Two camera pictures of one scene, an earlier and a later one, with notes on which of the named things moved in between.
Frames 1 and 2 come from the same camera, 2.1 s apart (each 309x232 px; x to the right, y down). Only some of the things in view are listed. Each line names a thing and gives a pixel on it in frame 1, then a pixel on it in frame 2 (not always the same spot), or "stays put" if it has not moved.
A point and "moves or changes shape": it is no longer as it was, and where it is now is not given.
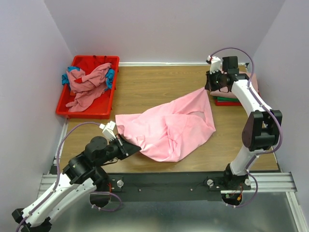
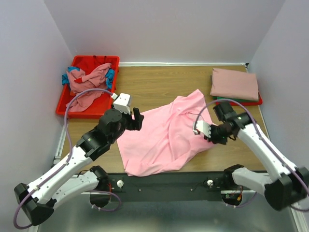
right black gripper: x=208 y=85 -> x=213 y=139
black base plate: x=166 y=186 stays put
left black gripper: x=126 y=148 -> x=135 y=124
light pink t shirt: x=169 y=131 moves or changes shape
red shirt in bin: x=87 y=64 stays put
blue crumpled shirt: x=110 y=73 stays put
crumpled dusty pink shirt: x=85 y=87 stays put
